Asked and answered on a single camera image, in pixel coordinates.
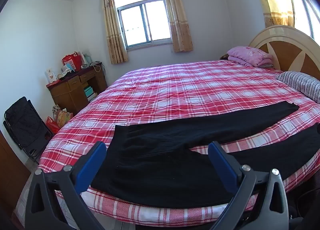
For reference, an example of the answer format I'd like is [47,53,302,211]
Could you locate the patterned paper gift bag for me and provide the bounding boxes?
[52,105,73,128]

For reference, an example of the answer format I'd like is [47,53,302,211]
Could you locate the stack of teal boxes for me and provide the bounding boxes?
[84,86,97,102]

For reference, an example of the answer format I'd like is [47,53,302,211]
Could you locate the striped pillow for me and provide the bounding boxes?
[275,71,320,103]

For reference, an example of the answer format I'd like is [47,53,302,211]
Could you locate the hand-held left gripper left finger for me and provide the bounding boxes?
[24,141,107,230]

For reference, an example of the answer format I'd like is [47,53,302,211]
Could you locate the white printed box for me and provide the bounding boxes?
[45,68,58,83]

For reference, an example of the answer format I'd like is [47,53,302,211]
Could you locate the red plaid bed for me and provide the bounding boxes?
[37,60,320,223]

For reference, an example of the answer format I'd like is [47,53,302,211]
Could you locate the red gift bag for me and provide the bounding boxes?
[62,52,83,71]

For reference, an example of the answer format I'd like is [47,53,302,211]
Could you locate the cream and brown headboard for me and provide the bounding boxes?
[247,25,320,83]

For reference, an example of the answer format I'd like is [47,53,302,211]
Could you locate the sliding window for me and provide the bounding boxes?
[114,0,173,51]

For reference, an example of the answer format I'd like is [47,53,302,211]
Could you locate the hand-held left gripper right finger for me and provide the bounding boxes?
[208,141,290,230]

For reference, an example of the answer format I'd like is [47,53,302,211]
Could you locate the brown wooden door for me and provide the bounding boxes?
[0,130,30,210]

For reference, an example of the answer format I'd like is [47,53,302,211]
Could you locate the beige patterned curtain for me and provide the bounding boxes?
[161,0,194,53]
[101,0,129,65]

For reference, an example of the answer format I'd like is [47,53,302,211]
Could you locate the red plastic bag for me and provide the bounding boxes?
[45,116,60,134]

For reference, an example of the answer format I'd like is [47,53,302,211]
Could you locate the large bright window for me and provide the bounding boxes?
[290,0,320,43]

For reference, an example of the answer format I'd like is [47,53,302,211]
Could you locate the black folding chair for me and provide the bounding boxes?
[3,96,54,164]

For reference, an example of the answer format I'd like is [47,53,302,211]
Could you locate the folded pink blanket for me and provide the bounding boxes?
[226,47,273,68]

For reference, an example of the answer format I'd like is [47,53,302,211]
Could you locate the black pants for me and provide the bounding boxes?
[90,101,320,208]

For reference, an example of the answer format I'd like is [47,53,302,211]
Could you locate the brown wooden desk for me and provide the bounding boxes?
[46,61,108,117]

